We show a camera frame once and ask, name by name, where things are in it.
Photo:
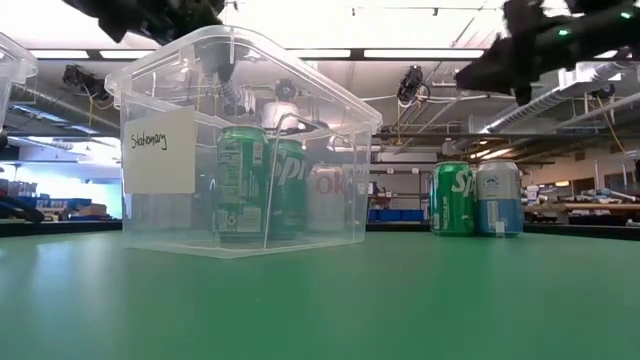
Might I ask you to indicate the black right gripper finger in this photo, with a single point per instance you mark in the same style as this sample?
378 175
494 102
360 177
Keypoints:
487 60
485 82

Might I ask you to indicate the clear plastic bin with label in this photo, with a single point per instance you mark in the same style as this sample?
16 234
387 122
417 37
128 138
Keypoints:
240 65

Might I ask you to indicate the green Sprite can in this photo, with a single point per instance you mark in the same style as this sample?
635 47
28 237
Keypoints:
452 200
290 190
242 185

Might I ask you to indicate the silver Diet Coke can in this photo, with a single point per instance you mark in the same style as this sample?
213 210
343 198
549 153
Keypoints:
327 200

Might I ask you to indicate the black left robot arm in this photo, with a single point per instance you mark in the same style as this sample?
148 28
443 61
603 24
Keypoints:
110 15

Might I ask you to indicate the long ceiling light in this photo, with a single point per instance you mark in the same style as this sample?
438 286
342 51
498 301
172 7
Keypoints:
125 54
60 54
320 53
425 53

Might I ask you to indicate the black ceiling-mounted device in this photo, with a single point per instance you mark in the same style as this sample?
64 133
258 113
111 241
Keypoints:
411 82
80 77

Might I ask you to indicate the white dome fixture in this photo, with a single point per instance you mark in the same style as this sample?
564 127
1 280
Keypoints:
280 115

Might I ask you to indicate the white paper label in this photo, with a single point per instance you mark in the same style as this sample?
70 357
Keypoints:
160 165

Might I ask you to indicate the blue storage crates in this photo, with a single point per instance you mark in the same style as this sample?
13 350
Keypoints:
395 215

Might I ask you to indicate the wooden workbench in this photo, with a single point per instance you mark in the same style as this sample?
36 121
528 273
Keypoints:
590 206

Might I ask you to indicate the silver air duct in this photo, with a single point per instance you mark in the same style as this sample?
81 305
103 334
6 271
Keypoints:
550 97

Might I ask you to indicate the black overhead camera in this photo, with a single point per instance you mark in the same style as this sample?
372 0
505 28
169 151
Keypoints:
286 90

